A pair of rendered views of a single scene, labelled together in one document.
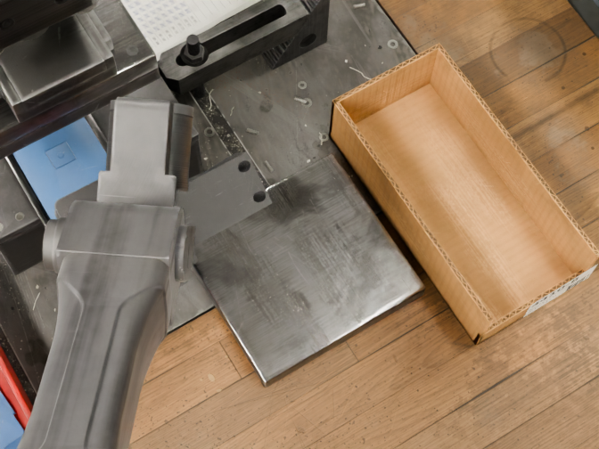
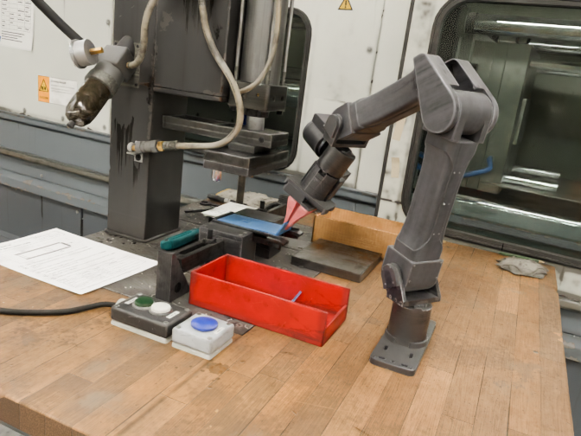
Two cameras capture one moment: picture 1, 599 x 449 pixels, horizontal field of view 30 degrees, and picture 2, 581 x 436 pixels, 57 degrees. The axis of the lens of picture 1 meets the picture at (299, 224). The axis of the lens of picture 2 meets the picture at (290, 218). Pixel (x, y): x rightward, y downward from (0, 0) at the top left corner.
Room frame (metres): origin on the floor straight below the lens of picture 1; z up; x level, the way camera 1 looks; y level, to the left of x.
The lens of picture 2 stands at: (-0.53, 0.74, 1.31)
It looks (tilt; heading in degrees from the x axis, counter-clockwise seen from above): 16 degrees down; 326
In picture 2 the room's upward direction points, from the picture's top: 7 degrees clockwise
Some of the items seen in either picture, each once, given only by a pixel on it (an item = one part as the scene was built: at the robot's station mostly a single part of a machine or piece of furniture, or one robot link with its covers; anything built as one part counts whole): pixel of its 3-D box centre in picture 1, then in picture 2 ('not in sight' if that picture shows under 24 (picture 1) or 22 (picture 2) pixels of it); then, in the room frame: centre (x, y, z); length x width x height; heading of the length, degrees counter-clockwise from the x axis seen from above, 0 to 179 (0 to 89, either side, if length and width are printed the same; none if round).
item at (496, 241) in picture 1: (460, 191); (367, 235); (0.44, -0.15, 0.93); 0.25 x 0.13 x 0.08; 34
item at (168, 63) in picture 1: (233, 49); (267, 217); (0.57, 0.07, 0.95); 0.15 x 0.03 x 0.10; 124
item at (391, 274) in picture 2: not in sight; (411, 282); (0.03, 0.12, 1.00); 0.09 x 0.06 x 0.06; 88
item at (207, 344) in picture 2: not in sight; (202, 343); (0.13, 0.43, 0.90); 0.07 x 0.07 x 0.06; 34
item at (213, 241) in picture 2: not in sight; (196, 259); (0.34, 0.35, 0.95); 0.15 x 0.03 x 0.10; 124
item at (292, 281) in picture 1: (299, 265); (337, 259); (0.36, 0.00, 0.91); 0.17 x 0.16 x 0.02; 124
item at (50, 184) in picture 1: (73, 175); (258, 219); (0.40, 0.20, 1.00); 0.15 x 0.07 x 0.03; 34
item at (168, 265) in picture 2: not in sight; (175, 271); (0.30, 0.41, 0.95); 0.06 x 0.03 x 0.09; 124
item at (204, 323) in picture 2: not in sight; (203, 326); (0.13, 0.43, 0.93); 0.04 x 0.04 x 0.02
